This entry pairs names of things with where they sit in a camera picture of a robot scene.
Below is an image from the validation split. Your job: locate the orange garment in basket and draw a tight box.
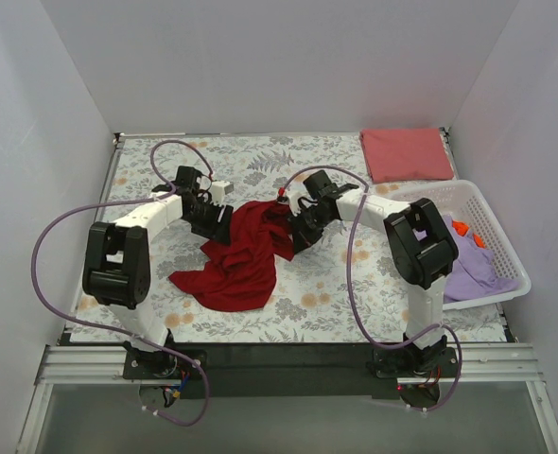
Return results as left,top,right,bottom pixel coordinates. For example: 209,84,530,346
452,220,486,249

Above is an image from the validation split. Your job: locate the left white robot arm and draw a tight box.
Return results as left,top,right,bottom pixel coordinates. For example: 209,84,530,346
82,166,234,378

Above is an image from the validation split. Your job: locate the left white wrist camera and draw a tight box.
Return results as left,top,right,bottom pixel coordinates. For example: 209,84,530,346
209,181,235,205

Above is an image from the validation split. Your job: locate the floral patterned table cloth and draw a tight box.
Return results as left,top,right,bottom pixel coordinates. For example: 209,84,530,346
69,133,508,344

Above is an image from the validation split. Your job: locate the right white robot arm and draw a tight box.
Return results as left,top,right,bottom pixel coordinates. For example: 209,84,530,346
278,166,459,376

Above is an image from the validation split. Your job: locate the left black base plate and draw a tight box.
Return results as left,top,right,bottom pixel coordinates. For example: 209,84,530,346
122,347,201,380

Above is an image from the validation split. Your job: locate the aluminium frame rail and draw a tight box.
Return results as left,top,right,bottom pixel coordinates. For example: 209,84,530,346
16,342,558,453

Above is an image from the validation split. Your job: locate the lavender t shirt in basket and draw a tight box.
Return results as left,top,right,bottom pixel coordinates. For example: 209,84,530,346
443,215,518,304

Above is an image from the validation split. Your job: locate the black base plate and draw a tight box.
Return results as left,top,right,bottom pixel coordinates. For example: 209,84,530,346
365,348,459,379
122,347,201,380

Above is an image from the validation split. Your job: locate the folded pink t shirt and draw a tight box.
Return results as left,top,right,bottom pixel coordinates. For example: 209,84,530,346
359,129,454,183

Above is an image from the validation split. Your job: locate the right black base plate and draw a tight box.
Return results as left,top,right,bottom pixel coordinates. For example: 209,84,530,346
365,348,459,379

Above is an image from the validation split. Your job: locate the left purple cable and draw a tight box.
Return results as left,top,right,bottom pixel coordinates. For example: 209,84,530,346
30,140,214,426

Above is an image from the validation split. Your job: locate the dark red t shirt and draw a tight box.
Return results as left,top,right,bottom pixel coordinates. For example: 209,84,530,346
168,201,294,312

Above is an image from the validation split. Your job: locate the white plastic laundry basket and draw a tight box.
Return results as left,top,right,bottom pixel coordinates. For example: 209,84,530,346
385,180,532,310

